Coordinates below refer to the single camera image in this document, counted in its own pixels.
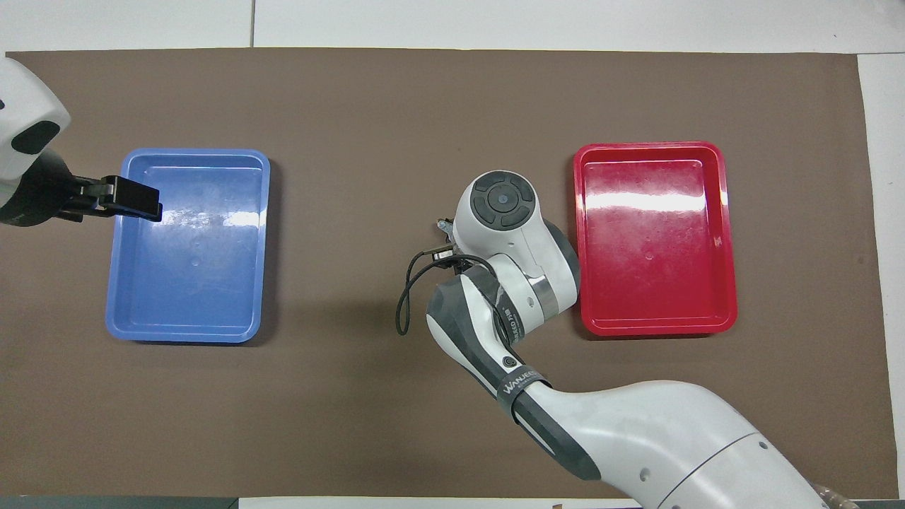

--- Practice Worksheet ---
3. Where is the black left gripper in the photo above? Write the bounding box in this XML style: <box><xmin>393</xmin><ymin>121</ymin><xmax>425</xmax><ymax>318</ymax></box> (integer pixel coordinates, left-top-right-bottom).
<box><xmin>0</xmin><ymin>148</ymin><xmax>84</xmax><ymax>228</ymax></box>

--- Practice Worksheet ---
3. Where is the blue plastic tray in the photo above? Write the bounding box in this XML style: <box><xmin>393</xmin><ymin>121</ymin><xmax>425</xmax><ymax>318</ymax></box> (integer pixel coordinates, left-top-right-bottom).
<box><xmin>105</xmin><ymin>148</ymin><xmax>272</xmax><ymax>344</ymax></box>

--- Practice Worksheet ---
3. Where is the brown table mat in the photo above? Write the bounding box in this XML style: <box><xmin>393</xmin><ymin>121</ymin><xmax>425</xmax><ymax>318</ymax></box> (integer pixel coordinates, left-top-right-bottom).
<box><xmin>0</xmin><ymin>48</ymin><xmax>899</xmax><ymax>499</ymax></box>

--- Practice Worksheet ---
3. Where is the red plastic tray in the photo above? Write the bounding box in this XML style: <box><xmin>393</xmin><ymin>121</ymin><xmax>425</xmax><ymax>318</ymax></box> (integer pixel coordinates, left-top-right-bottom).
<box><xmin>573</xmin><ymin>141</ymin><xmax>738</xmax><ymax>337</ymax></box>

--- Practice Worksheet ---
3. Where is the beige corrugated conduit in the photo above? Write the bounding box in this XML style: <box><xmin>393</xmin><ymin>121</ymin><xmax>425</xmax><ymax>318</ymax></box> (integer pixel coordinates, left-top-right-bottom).
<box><xmin>813</xmin><ymin>483</ymin><xmax>860</xmax><ymax>509</ymax></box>

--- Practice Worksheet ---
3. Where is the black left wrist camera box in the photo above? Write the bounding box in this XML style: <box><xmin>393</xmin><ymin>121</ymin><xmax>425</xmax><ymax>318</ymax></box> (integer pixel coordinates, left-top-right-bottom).
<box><xmin>74</xmin><ymin>175</ymin><xmax>164</xmax><ymax>223</ymax></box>

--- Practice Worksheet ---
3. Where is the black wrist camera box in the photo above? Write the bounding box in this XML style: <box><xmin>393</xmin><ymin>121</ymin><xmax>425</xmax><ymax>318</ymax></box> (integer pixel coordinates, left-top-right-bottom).
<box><xmin>422</xmin><ymin>243</ymin><xmax>473</xmax><ymax>276</ymax></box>
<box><xmin>74</xmin><ymin>175</ymin><xmax>164</xmax><ymax>223</ymax></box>

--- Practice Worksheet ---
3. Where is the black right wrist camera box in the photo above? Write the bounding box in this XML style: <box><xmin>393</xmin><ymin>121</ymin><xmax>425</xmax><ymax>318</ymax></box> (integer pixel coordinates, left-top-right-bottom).
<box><xmin>422</xmin><ymin>243</ymin><xmax>473</xmax><ymax>276</ymax></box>

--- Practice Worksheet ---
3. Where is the grey right arm strap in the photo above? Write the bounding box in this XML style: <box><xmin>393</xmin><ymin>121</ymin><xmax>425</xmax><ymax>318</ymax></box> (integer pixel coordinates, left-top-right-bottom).
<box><xmin>495</xmin><ymin>368</ymin><xmax>554</xmax><ymax>425</ymax></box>
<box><xmin>467</xmin><ymin>272</ymin><xmax>530</xmax><ymax>349</ymax></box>

